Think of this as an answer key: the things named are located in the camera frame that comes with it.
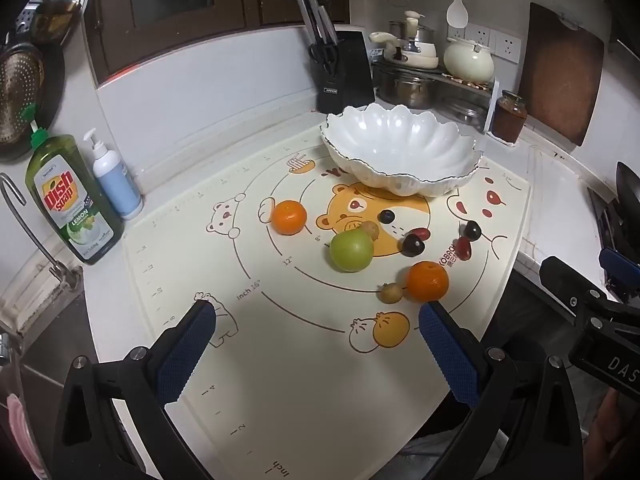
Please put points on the glass jar of sauce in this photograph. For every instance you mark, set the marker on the glass jar of sauce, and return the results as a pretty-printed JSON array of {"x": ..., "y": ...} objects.
[{"x": 509, "y": 120}]

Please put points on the white scalloped bowl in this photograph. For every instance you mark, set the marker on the white scalloped bowl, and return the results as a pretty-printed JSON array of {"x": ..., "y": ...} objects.
[{"x": 400, "y": 145}]

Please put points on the white rice paddle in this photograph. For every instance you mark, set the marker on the white rice paddle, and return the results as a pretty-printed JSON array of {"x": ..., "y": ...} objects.
[{"x": 457, "y": 10}]

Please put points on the dark wooden window frame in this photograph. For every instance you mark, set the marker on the dark wooden window frame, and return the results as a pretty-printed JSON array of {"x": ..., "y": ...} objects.
[{"x": 170, "y": 35}]

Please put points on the white ceramic pot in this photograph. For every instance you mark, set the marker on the white ceramic pot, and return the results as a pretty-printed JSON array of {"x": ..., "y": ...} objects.
[{"x": 467, "y": 62}]

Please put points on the person's right forearm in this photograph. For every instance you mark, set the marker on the person's right forearm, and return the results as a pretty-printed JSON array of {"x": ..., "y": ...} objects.
[{"x": 617, "y": 430}]

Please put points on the green dish soap bottle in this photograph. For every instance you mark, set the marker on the green dish soap bottle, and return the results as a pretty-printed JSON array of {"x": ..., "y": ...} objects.
[{"x": 70, "y": 200}]

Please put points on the orange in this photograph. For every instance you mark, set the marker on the orange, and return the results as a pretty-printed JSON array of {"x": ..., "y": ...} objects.
[
  {"x": 427, "y": 281},
  {"x": 289, "y": 217}
]

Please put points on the metal strainer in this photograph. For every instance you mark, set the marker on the metal strainer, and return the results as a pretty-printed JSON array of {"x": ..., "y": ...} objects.
[{"x": 20, "y": 95}]

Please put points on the pink cloth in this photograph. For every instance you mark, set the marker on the pink cloth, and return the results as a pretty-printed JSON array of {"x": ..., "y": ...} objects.
[{"x": 16, "y": 435}]

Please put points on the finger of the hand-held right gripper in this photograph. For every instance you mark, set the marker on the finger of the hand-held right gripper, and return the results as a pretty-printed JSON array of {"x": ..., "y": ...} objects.
[
  {"x": 565, "y": 280},
  {"x": 620, "y": 265}
]

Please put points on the white saucepan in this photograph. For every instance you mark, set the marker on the white saucepan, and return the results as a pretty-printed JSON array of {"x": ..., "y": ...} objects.
[{"x": 415, "y": 59}]

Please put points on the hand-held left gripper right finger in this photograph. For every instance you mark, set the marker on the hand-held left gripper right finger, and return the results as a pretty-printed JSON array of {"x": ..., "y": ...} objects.
[{"x": 450, "y": 355}]

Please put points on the small dark grape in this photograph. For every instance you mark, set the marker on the small dark grape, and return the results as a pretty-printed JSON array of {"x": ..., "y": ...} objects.
[{"x": 385, "y": 216}]

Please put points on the brown wooden cutting board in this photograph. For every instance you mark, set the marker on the brown wooden cutting board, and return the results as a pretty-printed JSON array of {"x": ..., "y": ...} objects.
[{"x": 562, "y": 75}]

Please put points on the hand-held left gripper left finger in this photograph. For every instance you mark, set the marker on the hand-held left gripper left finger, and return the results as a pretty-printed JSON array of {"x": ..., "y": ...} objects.
[{"x": 187, "y": 355}]

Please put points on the white pump bottle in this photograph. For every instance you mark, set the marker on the white pump bottle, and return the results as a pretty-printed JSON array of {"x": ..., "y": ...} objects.
[{"x": 115, "y": 185}]

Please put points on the glass pot lid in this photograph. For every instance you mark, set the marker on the glass pot lid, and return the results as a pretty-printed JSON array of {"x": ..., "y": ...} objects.
[{"x": 465, "y": 110}]

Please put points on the black kitchen scissors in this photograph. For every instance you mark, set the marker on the black kitchen scissors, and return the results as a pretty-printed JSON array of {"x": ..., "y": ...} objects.
[{"x": 322, "y": 57}]

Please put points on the white wall outlets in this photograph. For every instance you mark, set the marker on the white wall outlets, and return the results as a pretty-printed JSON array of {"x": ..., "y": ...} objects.
[{"x": 500, "y": 42}]

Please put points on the steel faucet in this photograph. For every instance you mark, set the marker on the steel faucet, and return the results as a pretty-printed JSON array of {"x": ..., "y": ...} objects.
[{"x": 47, "y": 255}]

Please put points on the dark plum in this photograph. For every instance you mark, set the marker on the dark plum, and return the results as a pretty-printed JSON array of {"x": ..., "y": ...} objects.
[
  {"x": 413, "y": 248},
  {"x": 472, "y": 230}
]

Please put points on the green apple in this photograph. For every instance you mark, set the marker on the green apple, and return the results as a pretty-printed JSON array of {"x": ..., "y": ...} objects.
[{"x": 351, "y": 251}]

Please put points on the black wok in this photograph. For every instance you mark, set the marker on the black wok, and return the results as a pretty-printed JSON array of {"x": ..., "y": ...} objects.
[{"x": 629, "y": 190}]

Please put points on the large steel pot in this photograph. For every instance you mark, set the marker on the large steel pot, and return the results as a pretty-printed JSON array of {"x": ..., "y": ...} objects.
[{"x": 405, "y": 87}]

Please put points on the red oblong grape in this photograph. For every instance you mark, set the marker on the red oblong grape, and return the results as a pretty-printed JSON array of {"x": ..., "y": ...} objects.
[{"x": 422, "y": 233}]

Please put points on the brown longan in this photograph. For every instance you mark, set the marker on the brown longan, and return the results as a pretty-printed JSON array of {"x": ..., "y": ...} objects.
[
  {"x": 371, "y": 228},
  {"x": 391, "y": 293}
]

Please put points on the cream bear print mat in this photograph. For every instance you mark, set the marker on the cream bear print mat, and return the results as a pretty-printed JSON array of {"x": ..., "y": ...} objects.
[{"x": 300, "y": 385}]

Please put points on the black knife block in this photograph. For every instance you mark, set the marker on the black knife block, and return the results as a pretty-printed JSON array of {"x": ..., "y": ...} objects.
[{"x": 347, "y": 75}]

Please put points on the metal pot shelf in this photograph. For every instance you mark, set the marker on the metal pot shelf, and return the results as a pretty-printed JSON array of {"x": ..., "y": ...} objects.
[{"x": 492, "y": 102}]

